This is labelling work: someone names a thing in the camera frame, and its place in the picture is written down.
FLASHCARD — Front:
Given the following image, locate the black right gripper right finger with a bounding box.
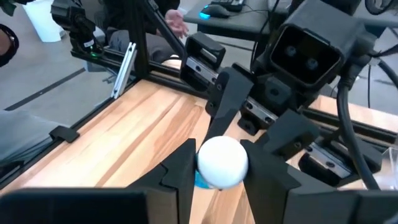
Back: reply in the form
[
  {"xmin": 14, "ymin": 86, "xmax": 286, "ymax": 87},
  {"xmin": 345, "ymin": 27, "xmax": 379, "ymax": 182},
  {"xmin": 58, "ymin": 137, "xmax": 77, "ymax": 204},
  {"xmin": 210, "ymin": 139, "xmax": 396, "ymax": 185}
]
[{"xmin": 240, "ymin": 139, "xmax": 336, "ymax": 224}]

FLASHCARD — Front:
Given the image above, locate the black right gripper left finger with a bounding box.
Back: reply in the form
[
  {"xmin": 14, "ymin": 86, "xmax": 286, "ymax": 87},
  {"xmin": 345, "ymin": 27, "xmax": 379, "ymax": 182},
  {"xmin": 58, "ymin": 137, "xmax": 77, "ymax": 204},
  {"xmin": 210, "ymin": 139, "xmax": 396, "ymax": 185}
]
[{"xmin": 126, "ymin": 138, "xmax": 197, "ymax": 224}]

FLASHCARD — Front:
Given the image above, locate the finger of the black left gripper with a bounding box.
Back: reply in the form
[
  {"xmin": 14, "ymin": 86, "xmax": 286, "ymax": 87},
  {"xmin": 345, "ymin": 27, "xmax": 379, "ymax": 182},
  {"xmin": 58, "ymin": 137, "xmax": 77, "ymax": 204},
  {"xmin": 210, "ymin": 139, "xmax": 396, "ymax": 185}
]
[
  {"xmin": 259, "ymin": 108, "xmax": 322, "ymax": 159},
  {"xmin": 203, "ymin": 67, "xmax": 255, "ymax": 147}
]

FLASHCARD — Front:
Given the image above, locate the teal mouthwash bottle white cap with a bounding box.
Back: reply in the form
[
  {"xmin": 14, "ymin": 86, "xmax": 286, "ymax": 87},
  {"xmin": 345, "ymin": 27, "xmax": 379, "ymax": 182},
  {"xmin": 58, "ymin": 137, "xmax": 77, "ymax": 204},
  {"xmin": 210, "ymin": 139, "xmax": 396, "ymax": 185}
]
[{"xmin": 193, "ymin": 135, "xmax": 250, "ymax": 191}]

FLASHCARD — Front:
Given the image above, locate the person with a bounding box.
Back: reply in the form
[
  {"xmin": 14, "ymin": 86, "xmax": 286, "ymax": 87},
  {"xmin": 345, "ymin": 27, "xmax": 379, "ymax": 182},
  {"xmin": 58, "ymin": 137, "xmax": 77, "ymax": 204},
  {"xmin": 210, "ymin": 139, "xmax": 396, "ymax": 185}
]
[{"xmin": 101, "ymin": 0, "xmax": 190, "ymax": 65}]

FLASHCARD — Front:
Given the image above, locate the black computer mouse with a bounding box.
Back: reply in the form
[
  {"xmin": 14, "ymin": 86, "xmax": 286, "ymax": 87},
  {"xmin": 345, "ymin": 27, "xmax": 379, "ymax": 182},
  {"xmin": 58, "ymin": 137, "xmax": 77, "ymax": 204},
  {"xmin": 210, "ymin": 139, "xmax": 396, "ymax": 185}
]
[{"xmin": 198, "ymin": 3, "xmax": 231, "ymax": 21}]

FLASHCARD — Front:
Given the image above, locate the grey desk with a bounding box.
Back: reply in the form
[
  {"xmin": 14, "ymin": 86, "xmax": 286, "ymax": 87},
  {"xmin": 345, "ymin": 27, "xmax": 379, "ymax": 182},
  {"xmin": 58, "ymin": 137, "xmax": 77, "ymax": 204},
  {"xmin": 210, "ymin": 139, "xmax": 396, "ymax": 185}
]
[{"xmin": 182, "ymin": 0, "xmax": 290, "ymax": 43}]

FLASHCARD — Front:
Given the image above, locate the black keyboard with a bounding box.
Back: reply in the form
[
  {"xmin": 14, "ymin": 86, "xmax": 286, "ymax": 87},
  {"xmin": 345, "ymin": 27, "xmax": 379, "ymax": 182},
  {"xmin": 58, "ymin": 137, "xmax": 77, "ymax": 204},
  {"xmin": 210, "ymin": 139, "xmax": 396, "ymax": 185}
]
[{"xmin": 210, "ymin": 0, "xmax": 247, "ymax": 12}]

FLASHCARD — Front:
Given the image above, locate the clear acrylic organizer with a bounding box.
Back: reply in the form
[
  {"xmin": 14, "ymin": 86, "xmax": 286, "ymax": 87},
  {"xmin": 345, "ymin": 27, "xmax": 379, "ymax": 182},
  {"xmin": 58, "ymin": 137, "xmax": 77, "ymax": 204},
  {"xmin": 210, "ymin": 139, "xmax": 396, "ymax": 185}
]
[{"xmin": 371, "ymin": 145, "xmax": 398, "ymax": 191}]

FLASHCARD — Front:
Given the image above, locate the black table edge clip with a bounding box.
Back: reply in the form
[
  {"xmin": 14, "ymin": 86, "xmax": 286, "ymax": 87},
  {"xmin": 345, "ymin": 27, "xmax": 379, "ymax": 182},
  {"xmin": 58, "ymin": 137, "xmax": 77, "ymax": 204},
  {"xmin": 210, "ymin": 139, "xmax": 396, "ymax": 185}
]
[{"xmin": 49, "ymin": 125, "xmax": 81, "ymax": 144}]

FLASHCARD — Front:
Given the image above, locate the white bin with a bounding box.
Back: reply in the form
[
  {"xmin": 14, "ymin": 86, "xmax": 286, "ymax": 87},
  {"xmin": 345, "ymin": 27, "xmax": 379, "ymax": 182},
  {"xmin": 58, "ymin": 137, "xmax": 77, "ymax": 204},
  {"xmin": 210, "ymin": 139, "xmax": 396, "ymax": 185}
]
[{"xmin": 21, "ymin": 0, "xmax": 65, "ymax": 44}]

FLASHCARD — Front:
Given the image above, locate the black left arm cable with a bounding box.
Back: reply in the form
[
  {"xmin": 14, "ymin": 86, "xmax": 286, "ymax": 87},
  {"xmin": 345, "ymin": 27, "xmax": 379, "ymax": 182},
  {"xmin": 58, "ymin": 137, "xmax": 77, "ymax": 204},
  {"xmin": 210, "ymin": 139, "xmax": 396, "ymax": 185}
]
[{"xmin": 336, "ymin": 58, "xmax": 382, "ymax": 191}]

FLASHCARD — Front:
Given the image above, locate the silver aluminium bracket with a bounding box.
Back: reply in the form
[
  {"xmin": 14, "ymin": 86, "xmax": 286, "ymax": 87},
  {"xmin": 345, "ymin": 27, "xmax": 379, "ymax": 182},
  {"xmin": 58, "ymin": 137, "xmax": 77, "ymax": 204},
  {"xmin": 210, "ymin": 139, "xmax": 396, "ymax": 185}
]
[{"xmin": 111, "ymin": 41, "xmax": 138, "ymax": 100}]

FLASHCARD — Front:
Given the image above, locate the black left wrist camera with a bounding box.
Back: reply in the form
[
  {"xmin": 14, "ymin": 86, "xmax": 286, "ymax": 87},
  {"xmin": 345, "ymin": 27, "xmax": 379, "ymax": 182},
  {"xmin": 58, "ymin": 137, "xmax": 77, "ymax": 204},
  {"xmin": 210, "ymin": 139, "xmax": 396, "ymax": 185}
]
[{"xmin": 269, "ymin": 0, "xmax": 377, "ymax": 91}]

